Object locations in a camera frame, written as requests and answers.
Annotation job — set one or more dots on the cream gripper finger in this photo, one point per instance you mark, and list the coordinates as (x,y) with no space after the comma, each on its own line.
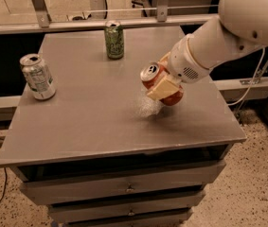
(164,61)
(167,86)

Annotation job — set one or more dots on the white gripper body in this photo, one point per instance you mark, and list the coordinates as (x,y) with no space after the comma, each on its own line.
(183,63)

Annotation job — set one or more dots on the red coca-cola can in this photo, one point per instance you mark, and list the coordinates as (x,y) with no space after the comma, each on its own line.
(151,74)

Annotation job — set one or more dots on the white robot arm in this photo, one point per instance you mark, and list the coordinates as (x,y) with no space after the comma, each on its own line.
(239,29)

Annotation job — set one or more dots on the green soda can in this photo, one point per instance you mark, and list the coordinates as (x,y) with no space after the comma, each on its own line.
(114,40)

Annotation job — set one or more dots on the white silver soda can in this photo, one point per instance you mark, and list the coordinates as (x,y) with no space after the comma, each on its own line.
(38,76)

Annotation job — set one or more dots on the grey drawer cabinet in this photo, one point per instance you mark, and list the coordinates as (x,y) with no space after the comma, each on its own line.
(100,120)

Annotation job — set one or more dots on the bottom grey drawer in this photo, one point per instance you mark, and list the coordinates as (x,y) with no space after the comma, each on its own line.
(161,218)

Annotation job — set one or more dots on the grey drawer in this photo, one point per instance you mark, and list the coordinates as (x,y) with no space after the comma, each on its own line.
(125,207)
(122,182)
(161,218)

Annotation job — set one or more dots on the middle grey drawer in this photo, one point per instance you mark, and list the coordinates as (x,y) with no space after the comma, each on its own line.
(125,207)

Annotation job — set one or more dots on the top grey drawer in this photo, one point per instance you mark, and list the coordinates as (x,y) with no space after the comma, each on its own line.
(122,182)

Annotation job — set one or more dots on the metal guard rail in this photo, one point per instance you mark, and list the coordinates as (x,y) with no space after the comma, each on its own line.
(32,16)

